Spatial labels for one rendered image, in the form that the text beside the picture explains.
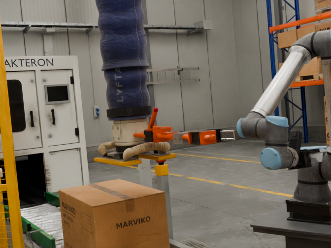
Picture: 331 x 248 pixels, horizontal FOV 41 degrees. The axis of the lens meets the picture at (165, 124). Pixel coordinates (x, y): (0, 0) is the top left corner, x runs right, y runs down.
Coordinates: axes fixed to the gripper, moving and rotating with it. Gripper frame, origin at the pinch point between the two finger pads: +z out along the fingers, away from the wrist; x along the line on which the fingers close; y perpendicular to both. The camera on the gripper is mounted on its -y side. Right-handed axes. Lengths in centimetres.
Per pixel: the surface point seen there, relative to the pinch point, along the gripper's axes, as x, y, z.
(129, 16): -49, -73, -58
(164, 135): -35, -14, -59
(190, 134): -16, -11, -64
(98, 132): -833, -163, 494
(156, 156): -55, -7, -46
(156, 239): -76, 34, -34
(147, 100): -56, -35, -46
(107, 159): -75, -9, -60
